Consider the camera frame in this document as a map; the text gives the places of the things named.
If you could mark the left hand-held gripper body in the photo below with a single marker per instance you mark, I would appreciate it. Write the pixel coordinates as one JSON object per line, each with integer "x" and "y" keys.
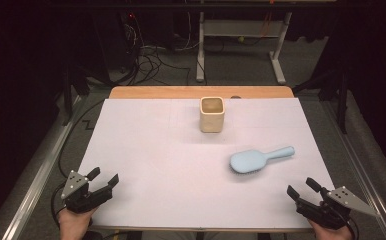
{"x": 77, "y": 198}

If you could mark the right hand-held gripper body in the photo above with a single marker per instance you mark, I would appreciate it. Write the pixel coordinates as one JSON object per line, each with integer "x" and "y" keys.
{"x": 334, "y": 206}

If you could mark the light blue hairbrush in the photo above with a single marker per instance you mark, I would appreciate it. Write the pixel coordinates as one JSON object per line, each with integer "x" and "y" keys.
{"x": 251, "y": 160}

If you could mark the beige square cup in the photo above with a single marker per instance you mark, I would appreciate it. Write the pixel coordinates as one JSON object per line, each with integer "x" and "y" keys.
{"x": 212, "y": 121}

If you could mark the person's left hand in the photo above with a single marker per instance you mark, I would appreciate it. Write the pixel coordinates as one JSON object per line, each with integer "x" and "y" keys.
{"x": 72, "y": 223}

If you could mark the person's right hand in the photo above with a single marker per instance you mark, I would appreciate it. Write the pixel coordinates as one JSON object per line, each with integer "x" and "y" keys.
{"x": 331, "y": 233}

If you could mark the black metal stand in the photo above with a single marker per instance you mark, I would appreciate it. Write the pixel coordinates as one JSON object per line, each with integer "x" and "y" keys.
{"x": 68, "y": 93}
{"x": 342, "y": 100}

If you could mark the small green ball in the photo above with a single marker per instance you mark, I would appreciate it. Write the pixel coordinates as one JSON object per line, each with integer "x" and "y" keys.
{"x": 241, "y": 39}

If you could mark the aluminium floor rail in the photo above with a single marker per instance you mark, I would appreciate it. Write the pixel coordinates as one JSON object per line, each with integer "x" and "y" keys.
{"x": 364, "y": 176}
{"x": 41, "y": 176}

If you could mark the white metal desk frame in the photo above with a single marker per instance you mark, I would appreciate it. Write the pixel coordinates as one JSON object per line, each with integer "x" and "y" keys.
{"x": 237, "y": 28}

